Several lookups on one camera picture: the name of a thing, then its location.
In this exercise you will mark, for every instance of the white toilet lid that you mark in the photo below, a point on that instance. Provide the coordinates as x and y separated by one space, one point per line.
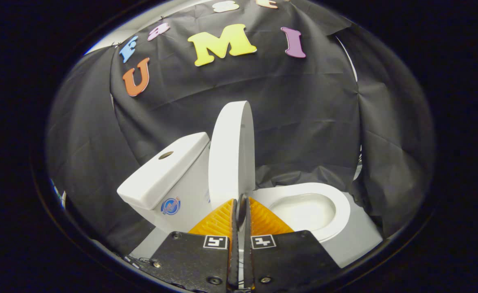
230 154

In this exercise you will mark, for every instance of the white toilet tank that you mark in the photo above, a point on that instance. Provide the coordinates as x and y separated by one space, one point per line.
161 175

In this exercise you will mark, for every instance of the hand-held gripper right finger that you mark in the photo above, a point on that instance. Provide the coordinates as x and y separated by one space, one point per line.
247 252

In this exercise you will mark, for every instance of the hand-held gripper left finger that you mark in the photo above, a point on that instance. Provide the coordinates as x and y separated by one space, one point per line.
234 252

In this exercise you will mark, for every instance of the black backdrop cloth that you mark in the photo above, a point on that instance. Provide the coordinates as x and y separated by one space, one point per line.
304 114

